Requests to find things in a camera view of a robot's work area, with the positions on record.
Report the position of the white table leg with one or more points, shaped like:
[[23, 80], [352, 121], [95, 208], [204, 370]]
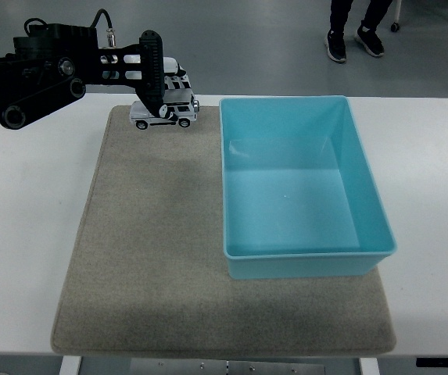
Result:
[[70, 366], [369, 367]]

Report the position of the white cart leg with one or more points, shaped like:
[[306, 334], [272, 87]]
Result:
[[397, 9]]

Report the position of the white toy car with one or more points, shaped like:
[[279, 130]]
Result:
[[182, 109]]

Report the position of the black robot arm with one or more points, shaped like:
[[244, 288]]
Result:
[[44, 78]]

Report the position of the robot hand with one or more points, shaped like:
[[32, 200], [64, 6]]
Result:
[[174, 76]]

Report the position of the person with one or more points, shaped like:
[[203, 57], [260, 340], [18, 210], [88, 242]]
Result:
[[337, 43]]

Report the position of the black caster wheel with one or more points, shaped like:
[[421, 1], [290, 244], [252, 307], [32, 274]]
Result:
[[395, 27]]

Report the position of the grey felt mat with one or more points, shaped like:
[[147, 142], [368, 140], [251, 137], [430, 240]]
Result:
[[149, 254]]

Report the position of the black table control panel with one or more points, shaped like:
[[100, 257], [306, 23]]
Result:
[[444, 362]]

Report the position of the blue plastic box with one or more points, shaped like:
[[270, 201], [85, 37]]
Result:
[[294, 203]]

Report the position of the grey metal plate with screws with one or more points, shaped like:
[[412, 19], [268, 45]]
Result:
[[227, 368]]

